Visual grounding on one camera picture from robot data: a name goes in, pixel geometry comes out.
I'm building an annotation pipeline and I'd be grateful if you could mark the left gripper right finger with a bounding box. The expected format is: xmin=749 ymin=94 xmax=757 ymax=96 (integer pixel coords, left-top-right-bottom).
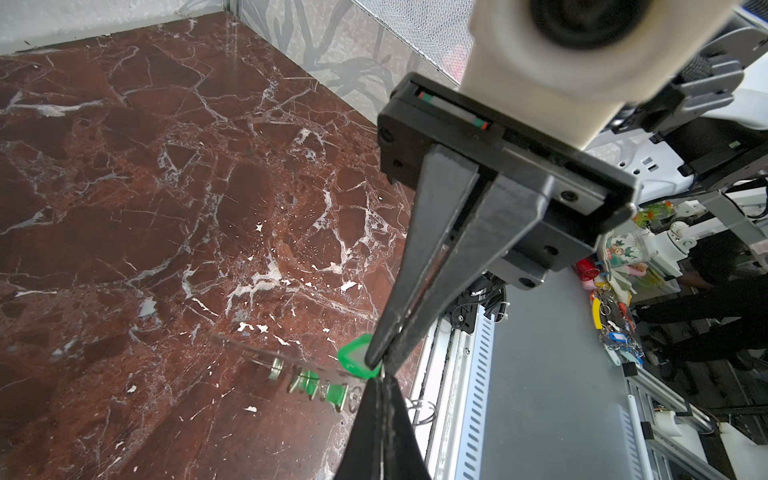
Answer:
xmin=382 ymin=376 xmax=431 ymax=480

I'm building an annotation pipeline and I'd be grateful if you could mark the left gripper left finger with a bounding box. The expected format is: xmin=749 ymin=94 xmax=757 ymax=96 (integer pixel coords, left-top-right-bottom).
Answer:
xmin=334 ymin=378 xmax=384 ymax=480

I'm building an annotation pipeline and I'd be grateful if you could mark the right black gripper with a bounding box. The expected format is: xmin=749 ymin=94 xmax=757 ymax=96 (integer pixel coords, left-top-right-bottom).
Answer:
xmin=365 ymin=72 xmax=638 ymax=374

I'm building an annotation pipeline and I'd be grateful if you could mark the green key tag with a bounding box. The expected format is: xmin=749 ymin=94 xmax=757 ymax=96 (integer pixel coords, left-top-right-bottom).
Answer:
xmin=288 ymin=369 xmax=320 ymax=400
xmin=337 ymin=333 xmax=381 ymax=380
xmin=323 ymin=383 xmax=349 ymax=412

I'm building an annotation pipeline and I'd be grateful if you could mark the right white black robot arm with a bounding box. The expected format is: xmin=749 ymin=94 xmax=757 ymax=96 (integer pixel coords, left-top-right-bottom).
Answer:
xmin=365 ymin=1 xmax=767 ymax=373

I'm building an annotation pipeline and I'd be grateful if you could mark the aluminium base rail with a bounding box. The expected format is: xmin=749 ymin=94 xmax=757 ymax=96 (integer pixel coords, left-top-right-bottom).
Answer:
xmin=406 ymin=305 xmax=496 ymax=479

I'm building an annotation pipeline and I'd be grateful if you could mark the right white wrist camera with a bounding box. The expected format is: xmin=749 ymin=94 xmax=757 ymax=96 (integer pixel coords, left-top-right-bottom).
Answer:
xmin=460 ymin=1 xmax=737 ymax=149

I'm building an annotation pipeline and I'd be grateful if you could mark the white wire mesh basket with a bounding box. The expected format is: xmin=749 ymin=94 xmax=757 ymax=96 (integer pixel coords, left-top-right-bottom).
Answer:
xmin=356 ymin=0 xmax=474 ymax=84

